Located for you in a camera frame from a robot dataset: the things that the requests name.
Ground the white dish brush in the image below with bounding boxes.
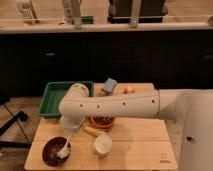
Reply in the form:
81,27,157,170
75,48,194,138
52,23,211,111
57,135,72,159

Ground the purple bowl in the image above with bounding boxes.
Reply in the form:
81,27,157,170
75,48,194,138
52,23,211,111
42,137,68,167

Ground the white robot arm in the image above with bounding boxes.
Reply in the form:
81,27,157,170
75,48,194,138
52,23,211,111
58,84,213,171

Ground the orange bowl of beans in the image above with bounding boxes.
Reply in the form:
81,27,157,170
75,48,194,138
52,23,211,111
90,117,115,129

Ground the blue sponge block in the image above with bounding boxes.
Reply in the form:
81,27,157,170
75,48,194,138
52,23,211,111
102,78,117,94

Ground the small orange fruit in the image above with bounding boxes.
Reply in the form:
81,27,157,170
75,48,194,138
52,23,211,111
124,86,134,93

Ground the yellow banana toy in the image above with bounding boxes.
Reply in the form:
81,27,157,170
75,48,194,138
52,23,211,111
84,126,100,136

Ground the white round cup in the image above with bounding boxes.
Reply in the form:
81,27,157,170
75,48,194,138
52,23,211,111
94,134,112,155

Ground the green plastic tray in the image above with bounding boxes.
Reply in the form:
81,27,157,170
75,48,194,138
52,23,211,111
38,81,95,119

